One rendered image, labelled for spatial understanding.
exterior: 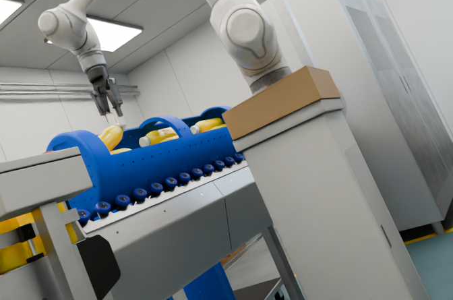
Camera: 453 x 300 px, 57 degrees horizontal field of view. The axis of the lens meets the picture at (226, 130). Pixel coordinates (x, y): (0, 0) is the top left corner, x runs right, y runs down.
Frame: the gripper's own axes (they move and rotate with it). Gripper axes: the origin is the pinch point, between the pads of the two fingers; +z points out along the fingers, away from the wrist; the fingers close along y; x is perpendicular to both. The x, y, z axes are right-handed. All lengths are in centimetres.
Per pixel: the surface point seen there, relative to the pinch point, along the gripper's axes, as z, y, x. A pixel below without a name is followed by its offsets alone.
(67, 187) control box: 24, -33, 50
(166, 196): 32.8, -10.8, 1.3
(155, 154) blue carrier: 18.2, -13.1, 1.2
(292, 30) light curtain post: -25, -32, -113
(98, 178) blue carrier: 20.8, -12.0, 25.3
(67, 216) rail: 29, -20, 44
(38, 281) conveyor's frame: 40, -22, 57
